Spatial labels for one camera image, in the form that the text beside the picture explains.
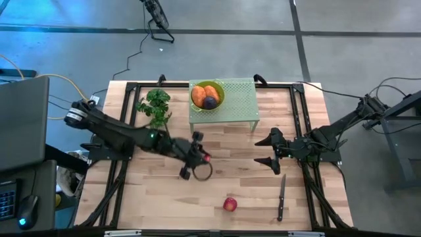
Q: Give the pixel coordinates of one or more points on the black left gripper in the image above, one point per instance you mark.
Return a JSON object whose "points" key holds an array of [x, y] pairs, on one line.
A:
{"points": [[187, 153]]}

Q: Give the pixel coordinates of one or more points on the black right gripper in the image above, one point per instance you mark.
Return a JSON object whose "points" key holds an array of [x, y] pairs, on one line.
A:
{"points": [[297, 149]]}

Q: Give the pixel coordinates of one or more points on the small red-orange toy fruit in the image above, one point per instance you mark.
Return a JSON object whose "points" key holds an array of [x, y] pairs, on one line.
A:
{"points": [[207, 158]]}

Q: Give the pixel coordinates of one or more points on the dark purple toy plum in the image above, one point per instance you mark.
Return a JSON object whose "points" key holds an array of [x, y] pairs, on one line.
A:
{"points": [[210, 103]]}

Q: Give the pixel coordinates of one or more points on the orange toy orange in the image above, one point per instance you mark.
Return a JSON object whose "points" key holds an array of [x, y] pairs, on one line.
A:
{"points": [[198, 95]]}

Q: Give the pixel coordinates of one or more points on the red toy apple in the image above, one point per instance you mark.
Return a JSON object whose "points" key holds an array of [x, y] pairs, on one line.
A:
{"points": [[230, 204]]}

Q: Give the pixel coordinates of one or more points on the green plastic colander bowl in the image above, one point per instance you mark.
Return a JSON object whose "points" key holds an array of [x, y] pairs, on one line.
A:
{"points": [[222, 94]]}

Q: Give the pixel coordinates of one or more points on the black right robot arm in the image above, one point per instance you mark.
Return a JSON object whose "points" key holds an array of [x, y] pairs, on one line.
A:
{"points": [[338, 128]]}

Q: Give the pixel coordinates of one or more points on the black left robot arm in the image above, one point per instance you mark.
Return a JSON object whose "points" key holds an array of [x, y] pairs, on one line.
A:
{"points": [[108, 130]]}

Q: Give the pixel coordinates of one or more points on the pale green perforated metal shelf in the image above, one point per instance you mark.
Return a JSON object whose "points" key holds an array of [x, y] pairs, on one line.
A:
{"points": [[241, 102]]}

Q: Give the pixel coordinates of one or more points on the green leafy plant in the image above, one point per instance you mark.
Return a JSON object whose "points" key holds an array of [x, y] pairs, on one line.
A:
{"points": [[154, 105]]}

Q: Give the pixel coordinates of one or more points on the black table clamp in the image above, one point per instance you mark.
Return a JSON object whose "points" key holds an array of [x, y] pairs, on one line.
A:
{"points": [[161, 79], [261, 79]]}

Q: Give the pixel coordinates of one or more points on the white power adapter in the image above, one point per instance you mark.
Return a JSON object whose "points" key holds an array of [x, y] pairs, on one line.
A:
{"points": [[94, 99]]}

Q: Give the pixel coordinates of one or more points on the white bag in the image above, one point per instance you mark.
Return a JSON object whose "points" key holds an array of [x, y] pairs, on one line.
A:
{"points": [[67, 177]]}

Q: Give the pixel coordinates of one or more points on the black floor fan stand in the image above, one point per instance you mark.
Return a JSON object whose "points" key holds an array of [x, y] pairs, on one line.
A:
{"points": [[159, 16]]}

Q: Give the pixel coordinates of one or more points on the dark grey desk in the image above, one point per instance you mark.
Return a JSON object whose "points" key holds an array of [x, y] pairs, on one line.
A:
{"points": [[44, 184]]}

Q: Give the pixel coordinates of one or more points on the black computer mouse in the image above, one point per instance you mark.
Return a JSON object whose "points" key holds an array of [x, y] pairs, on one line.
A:
{"points": [[28, 210]]}

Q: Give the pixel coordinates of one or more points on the black keypad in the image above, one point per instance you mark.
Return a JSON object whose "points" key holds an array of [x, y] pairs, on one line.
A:
{"points": [[7, 200]]}

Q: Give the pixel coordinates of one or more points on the black power strip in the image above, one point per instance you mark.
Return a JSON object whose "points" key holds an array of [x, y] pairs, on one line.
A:
{"points": [[16, 73]]}

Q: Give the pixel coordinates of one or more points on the black aluminium table frame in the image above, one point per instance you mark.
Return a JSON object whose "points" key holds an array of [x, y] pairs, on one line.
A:
{"points": [[174, 84]]}

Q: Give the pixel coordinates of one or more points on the silver mounting bracket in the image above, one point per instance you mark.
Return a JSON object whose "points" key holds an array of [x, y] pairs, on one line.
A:
{"points": [[121, 233], [306, 234]]}

